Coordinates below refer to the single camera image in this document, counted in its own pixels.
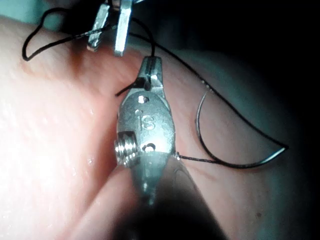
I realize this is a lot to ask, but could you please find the right arm needle driver jaw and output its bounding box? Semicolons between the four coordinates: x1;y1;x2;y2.
149;56;167;99
131;56;152;92

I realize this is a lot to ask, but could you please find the right arm needle driver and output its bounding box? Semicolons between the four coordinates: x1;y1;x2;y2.
114;90;176;168

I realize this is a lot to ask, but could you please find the left arm needle driver jaw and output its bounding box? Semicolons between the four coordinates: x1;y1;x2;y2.
86;3;111;53
113;0;133;58

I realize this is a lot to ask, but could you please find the black thread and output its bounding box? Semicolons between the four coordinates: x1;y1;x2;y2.
22;7;290;164

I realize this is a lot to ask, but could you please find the curved steel needle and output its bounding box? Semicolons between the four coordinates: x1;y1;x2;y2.
194;90;288;169

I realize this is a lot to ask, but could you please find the blue-green cloth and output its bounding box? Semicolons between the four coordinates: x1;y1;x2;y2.
0;0;66;32

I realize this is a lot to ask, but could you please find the tissue pad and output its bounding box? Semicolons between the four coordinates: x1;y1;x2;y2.
0;14;305;240

